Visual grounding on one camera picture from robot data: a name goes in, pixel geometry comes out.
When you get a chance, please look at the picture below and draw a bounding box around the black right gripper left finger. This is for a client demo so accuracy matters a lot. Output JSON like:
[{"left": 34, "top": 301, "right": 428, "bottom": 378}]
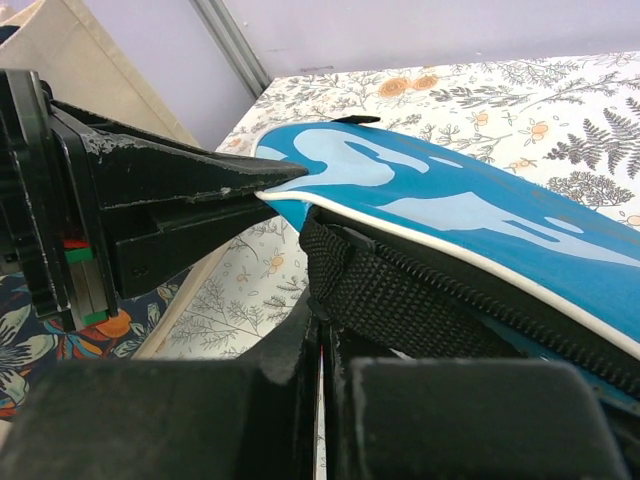
[{"left": 1, "top": 299, "right": 320, "bottom": 479}]

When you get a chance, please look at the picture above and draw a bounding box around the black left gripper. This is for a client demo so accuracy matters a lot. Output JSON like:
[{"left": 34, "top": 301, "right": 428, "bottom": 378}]
[{"left": 1, "top": 69, "right": 308, "bottom": 331}]

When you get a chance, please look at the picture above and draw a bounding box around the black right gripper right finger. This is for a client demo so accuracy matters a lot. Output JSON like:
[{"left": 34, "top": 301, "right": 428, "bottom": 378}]
[{"left": 322, "top": 327, "right": 630, "bottom": 479}]

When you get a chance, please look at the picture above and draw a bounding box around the blue badminton racket cover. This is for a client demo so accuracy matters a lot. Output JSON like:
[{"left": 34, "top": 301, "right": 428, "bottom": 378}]
[{"left": 253, "top": 121, "right": 639, "bottom": 413}]

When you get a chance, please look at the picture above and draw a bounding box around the cream canvas tote bag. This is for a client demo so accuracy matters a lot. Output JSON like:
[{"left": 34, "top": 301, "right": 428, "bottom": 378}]
[{"left": 1, "top": 1, "right": 233, "bottom": 423}]

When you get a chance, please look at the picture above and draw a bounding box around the floral tablecloth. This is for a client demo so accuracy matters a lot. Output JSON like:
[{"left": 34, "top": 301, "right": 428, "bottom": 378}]
[{"left": 140, "top": 52, "right": 639, "bottom": 359}]

